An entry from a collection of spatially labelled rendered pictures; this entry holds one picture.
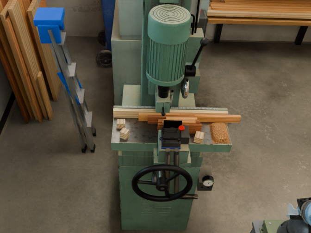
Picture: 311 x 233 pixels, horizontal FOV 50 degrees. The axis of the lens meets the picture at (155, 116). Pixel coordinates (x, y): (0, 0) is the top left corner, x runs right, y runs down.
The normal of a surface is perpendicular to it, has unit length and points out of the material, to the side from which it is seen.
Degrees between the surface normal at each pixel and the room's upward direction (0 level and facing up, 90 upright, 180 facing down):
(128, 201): 90
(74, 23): 90
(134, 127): 0
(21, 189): 0
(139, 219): 90
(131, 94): 0
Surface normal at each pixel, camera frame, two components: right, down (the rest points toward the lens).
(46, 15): 0.05, -0.71
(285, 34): 0.04, 0.70
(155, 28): -0.65, 0.51
